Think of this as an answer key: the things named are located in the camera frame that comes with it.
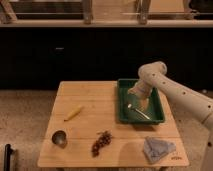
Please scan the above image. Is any small metal cup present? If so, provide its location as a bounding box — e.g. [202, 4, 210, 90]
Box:
[51, 130, 67, 148]

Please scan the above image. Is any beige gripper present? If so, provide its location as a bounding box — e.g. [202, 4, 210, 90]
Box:
[128, 81, 153, 111]

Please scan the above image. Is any yellow banana toy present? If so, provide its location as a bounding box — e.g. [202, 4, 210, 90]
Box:
[64, 105, 83, 122]

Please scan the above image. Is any green plastic tray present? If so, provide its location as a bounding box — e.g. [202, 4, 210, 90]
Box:
[117, 79, 165, 125]

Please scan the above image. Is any wooden folding table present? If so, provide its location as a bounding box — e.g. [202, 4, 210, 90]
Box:
[38, 81, 189, 168]

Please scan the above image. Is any silver metal fork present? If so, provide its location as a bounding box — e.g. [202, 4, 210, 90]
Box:
[127, 104, 151, 120]

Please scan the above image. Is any folded blue-grey cloth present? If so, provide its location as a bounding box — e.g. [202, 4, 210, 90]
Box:
[143, 137, 176, 164]

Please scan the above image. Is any wooden shelf rail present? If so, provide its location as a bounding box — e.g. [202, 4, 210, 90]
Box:
[0, 0, 213, 29]

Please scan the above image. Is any black object on floor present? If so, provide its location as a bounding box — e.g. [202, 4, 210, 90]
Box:
[3, 144, 15, 171]

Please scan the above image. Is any bunch of dark grapes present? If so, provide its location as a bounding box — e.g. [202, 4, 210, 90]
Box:
[91, 131, 112, 157]

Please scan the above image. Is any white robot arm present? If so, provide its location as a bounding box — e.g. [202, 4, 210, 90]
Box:
[128, 61, 213, 171]

